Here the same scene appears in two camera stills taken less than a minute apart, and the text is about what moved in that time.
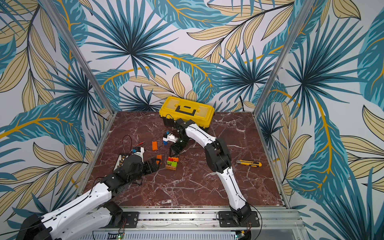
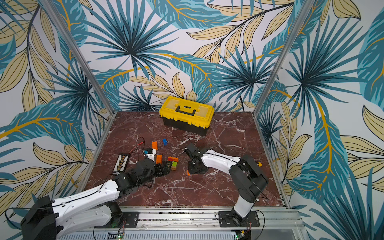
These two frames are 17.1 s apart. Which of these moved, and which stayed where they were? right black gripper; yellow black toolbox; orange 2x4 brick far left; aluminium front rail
Moved: right black gripper
Stayed: yellow black toolbox; orange 2x4 brick far left; aluminium front rail
